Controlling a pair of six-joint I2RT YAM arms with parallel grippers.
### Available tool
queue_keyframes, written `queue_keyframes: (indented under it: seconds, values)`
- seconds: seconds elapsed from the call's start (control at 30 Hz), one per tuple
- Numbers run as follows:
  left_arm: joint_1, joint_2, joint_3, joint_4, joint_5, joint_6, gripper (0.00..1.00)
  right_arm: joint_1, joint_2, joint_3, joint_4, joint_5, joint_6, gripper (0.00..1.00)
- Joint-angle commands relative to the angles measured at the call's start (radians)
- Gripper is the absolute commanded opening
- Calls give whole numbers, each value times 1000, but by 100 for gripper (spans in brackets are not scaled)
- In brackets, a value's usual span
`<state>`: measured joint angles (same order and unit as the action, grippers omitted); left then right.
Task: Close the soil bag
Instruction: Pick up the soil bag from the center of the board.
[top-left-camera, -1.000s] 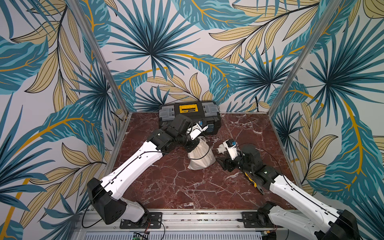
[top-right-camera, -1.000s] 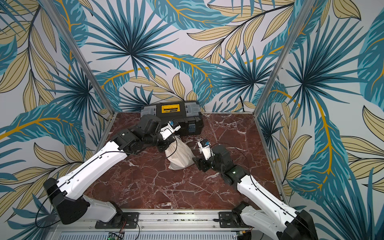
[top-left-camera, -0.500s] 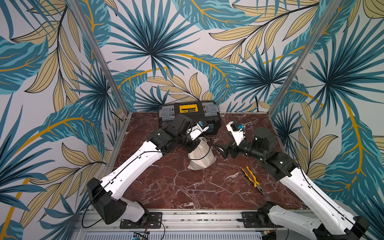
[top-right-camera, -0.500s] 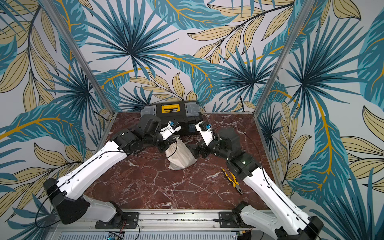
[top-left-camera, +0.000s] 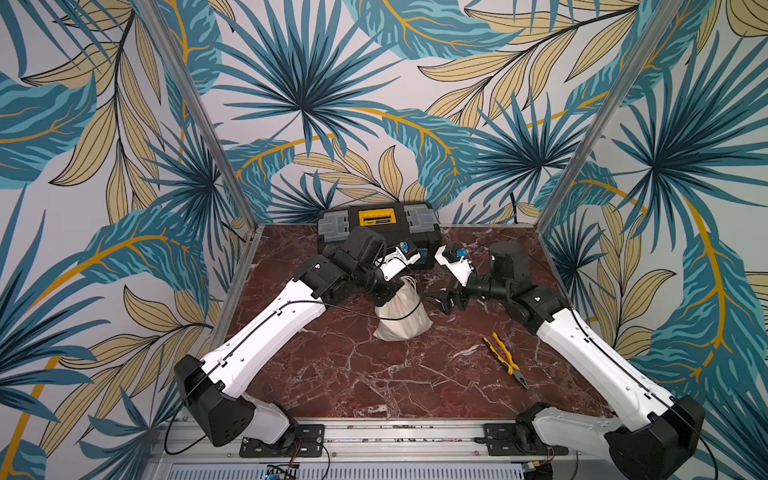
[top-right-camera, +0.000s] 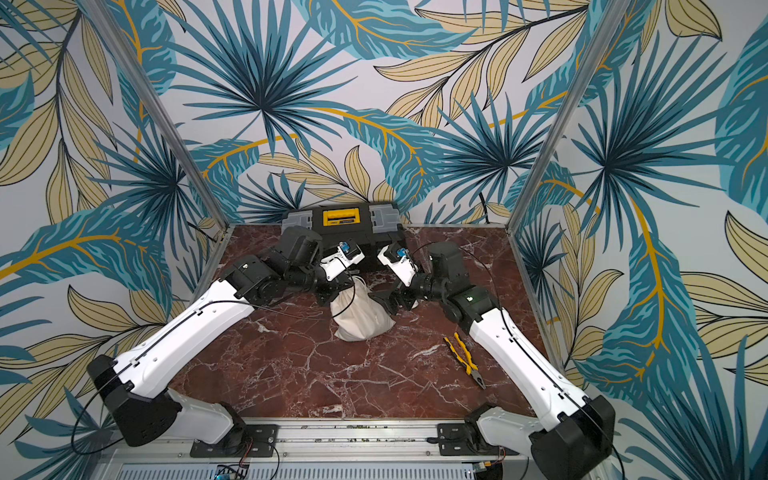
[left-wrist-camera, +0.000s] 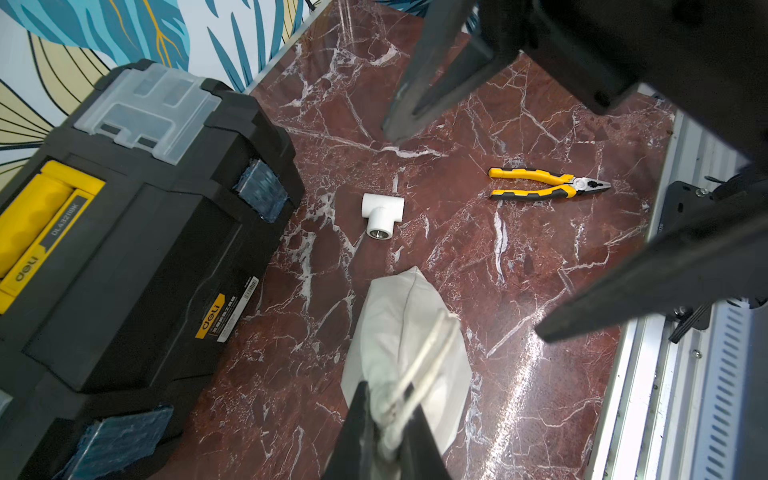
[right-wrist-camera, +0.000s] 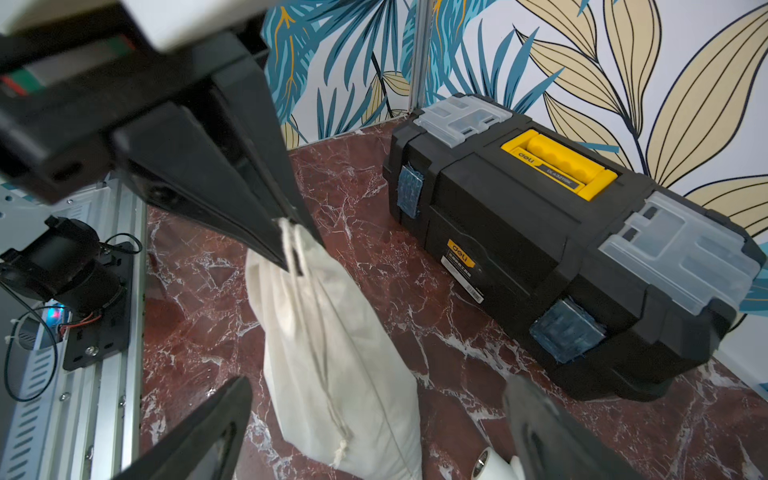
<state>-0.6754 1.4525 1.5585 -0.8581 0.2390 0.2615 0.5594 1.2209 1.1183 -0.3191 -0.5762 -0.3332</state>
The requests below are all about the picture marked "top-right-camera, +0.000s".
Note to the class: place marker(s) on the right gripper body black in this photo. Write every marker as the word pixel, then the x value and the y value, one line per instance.
pixel 401 294

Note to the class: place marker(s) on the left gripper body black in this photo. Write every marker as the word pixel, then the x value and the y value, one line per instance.
pixel 325 289

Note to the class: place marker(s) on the cream cloth soil bag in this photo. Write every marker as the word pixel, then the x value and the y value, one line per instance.
pixel 357 316

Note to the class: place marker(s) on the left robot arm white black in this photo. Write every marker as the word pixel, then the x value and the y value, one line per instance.
pixel 134 386

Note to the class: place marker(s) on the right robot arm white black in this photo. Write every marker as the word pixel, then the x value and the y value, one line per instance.
pixel 570 433

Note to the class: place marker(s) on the black yellow toolbox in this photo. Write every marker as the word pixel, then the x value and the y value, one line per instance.
pixel 372 226

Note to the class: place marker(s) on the yellow black pliers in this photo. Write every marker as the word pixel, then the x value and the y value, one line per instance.
pixel 464 357

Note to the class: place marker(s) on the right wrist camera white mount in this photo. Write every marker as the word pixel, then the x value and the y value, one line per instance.
pixel 399 261

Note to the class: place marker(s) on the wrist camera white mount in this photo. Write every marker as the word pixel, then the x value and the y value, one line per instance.
pixel 399 261
pixel 346 255

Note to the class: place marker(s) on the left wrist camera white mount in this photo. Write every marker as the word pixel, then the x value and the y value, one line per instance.
pixel 346 255

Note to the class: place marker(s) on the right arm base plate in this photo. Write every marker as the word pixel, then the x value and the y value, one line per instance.
pixel 462 438

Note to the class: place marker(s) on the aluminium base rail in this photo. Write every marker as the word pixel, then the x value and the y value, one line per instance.
pixel 320 449

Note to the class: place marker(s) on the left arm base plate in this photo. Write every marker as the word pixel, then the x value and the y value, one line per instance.
pixel 249 440

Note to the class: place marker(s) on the right aluminium corner post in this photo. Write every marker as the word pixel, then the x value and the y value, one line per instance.
pixel 595 49

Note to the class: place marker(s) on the aluminium corner post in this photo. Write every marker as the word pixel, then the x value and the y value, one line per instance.
pixel 595 49
pixel 108 28

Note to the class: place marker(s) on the left aluminium corner post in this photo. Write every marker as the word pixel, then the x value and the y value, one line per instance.
pixel 108 28

